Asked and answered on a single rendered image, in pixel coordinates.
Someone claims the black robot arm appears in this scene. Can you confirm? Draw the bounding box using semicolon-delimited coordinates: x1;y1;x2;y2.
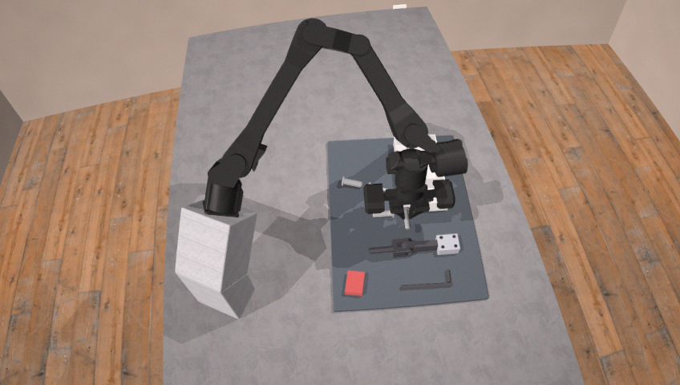
203;18;468;217

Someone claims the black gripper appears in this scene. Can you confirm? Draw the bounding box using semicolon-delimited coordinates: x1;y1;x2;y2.
363;174;455;220

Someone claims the white headed pin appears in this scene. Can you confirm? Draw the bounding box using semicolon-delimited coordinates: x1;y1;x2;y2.
342;176;362;188
373;209;395;218

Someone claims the grey metal clevis fork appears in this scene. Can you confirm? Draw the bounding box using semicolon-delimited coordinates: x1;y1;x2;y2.
374;238;414;257

